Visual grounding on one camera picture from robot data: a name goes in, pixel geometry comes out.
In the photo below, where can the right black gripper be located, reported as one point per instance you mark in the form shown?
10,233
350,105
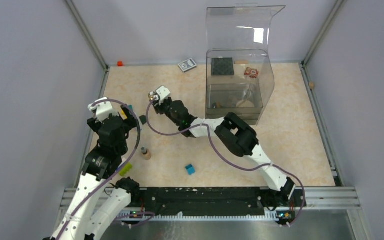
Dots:
158,106

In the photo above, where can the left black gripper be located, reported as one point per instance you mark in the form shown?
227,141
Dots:
130,123

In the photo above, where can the foundation bottle black cap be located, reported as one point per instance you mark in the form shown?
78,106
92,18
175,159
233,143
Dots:
146,154

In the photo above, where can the blue toy brick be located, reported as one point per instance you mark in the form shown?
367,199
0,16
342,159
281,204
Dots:
190,169

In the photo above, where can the clear acrylic makeup organizer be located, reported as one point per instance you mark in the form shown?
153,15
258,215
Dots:
240,33

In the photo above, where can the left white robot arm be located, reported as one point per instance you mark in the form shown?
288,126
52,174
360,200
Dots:
82,220

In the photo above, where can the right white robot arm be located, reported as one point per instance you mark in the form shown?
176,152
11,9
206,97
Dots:
238,137

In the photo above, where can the yellow block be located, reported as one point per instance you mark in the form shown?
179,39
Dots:
123,115

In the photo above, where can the dark green round disc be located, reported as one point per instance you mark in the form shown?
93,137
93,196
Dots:
143,119

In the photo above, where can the green white toy brick stack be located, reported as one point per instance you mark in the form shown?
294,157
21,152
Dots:
125,170

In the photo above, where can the playing card box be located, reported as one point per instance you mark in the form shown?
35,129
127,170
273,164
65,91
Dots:
187,65

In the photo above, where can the black ribbed square mat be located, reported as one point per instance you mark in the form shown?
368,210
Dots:
222,67

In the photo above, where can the small red snack packet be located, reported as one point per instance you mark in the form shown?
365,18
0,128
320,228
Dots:
251,73

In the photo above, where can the small wooden ball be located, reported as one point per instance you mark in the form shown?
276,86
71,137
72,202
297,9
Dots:
311,85

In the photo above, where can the wooden block at wall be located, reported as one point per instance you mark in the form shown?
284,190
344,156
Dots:
241,62

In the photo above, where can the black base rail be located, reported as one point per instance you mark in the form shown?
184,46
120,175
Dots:
204,201

